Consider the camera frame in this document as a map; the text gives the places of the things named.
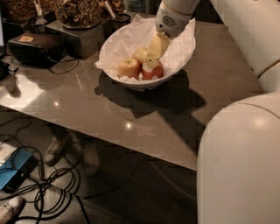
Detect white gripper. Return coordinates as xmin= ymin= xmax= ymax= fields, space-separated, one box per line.
xmin=143 ymin=0 xmax=200 ymax=73

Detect metal scoop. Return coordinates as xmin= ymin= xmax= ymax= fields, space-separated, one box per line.
xmin=33 ymin=0 xmax=47 ymax=25

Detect grey pedestal block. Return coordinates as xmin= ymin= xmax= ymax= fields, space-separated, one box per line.
xmin=45 ymin=20 xmax=105 ymax=60

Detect white bowl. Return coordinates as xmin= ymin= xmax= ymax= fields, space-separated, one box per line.
xmin=99 ymin=17 xmax=197 ymax=91

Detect red apple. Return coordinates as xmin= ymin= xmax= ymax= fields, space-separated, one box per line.
xmin=142 ymin=61 xmax=165 ymax=80

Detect glass jar of granola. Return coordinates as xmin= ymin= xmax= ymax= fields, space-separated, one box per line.
xmin=54 ymin=0 xmax=102 ymax=30

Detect black cable on table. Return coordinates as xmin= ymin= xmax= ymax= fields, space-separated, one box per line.
xmin=47 ymin=56 xmax=81 ymax=75

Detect white shoe under table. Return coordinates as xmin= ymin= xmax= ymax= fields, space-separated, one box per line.
xmin=44 ymin=136 xmax=69 ymax=166

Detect yellow-red apple left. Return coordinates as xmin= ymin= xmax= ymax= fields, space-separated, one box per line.
xmin=117 ymin=58 xmax=141 ymax=78

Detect yellow-green apple back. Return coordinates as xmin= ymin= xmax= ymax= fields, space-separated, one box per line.
xmin=132 ymin=47 xmax=148 ymax=65

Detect blue box on floor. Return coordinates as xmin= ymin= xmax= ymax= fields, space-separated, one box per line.
xmin=0 ymin=149 xmax=37 ymax=193

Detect black device with label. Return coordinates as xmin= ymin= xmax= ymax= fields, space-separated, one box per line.
xmin=8 ymin=31 xmax=65 ymax=68

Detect white paper liner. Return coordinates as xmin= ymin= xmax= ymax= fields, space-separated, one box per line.
xmin=94 ymin=14 xmax=196 ymax=83

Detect glass jar of nuts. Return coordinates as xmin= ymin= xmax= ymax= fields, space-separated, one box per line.
xmin=0 ymin=0 xmax=54 ymax=21

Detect black cup with spoon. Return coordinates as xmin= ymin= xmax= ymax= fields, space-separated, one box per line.
xmin=103 ymin=0 xmax=130 ymax=37

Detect black floor cables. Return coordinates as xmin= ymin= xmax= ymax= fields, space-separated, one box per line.
xmin=0 ymin=116 xmax=91 ymax=224

